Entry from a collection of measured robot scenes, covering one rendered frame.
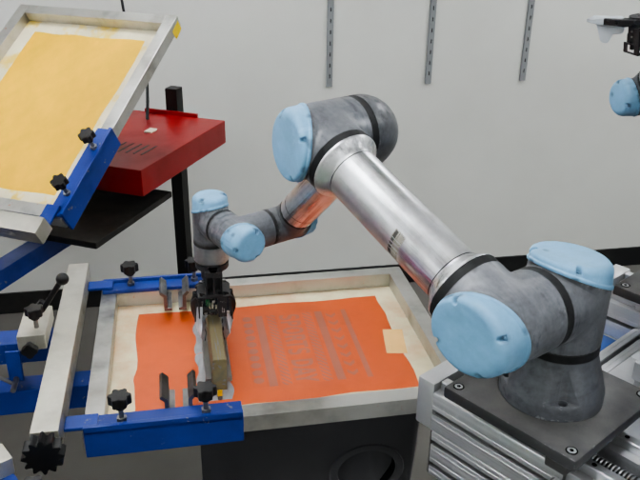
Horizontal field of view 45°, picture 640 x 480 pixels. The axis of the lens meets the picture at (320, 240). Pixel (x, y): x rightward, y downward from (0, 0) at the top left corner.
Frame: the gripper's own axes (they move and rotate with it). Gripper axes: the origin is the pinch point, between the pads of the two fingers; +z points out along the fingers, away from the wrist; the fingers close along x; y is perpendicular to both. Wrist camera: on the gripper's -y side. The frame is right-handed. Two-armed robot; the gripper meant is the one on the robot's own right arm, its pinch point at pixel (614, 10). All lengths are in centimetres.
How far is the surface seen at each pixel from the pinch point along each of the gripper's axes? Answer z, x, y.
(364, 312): 1, -68, 64
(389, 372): -26, -71, 63
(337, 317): 0, -75, 63
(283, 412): -38, -98, 56
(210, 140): 117, -87, 50
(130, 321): 11, -125, 56
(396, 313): -2, -60, 65
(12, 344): -7, -148, 44
